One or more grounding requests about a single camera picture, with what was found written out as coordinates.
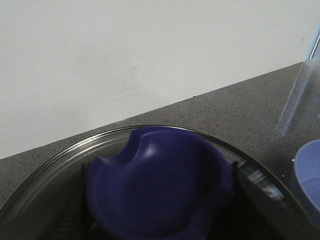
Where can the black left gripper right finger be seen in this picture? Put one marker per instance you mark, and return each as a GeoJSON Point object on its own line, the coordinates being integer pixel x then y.
{"type": "Point", "coordinates": [248, 222]}

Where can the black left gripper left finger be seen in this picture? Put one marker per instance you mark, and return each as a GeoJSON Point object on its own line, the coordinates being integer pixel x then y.
{"type": "Point", "coordinates": [75, 222]}

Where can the light blue plastic bowl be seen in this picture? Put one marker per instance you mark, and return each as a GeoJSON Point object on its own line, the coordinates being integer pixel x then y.
{"type": "Point", "coordinates": [305, 179]}

